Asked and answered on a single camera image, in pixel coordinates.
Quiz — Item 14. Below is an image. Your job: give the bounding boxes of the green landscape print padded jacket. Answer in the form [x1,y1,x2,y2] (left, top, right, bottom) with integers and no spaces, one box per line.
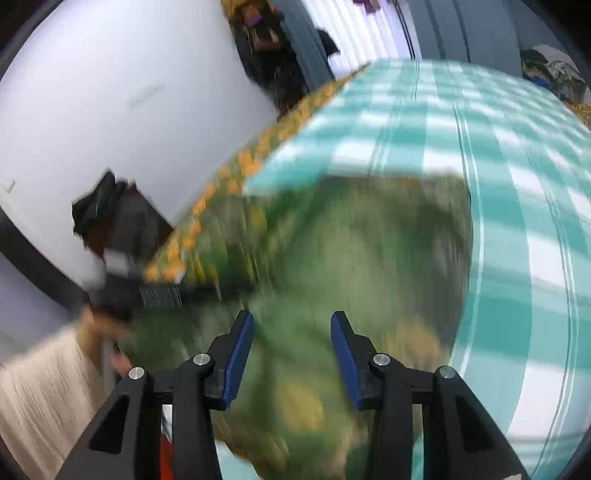
[123,175,473,479]

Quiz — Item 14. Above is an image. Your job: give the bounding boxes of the person's cream sleeve forearm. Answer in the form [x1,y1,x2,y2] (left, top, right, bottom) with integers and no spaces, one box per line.
[1,325,111,479]

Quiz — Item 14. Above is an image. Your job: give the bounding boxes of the pile of clothes by bed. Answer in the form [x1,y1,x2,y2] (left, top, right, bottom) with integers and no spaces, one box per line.
[521,44,590,105]

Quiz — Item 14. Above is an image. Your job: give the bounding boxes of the person's left hand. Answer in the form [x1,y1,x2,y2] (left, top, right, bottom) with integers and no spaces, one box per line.
[76,305,129,371]

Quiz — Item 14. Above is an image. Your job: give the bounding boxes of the dark wooden dresser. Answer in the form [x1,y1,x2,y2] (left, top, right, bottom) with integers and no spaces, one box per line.
[83,184,172,278]

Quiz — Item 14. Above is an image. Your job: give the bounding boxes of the black item on dresser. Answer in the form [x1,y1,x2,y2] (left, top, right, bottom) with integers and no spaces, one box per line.
[71,170,128,237]

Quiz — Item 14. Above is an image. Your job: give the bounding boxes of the orange floral green quilt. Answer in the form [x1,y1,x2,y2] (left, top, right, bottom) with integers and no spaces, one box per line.
[144,59,590,289]

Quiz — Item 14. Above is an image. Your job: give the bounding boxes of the teal white plaid bed sheet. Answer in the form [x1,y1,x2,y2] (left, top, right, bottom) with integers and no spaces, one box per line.
[161,57,591,480]

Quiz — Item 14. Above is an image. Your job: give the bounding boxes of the coats hanging on rack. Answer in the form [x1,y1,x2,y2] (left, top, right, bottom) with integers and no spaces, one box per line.
[221,1,308,116]

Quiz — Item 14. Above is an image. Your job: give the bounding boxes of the blue curtain left panel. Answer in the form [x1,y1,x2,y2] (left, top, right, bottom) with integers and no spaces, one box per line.
[276,0,335,92]

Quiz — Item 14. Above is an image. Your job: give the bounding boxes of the blue curtain panel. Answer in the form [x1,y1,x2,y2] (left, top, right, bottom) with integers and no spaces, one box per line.
[408,0,522,77]
[276,0,335,92]

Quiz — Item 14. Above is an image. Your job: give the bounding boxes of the blue curtain right panel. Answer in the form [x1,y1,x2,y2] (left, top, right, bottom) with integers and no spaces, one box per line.
[408,0,522,77]

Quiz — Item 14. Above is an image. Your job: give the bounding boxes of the white wall switch plate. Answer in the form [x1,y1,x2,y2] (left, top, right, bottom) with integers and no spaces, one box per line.
[126,82,165,109]

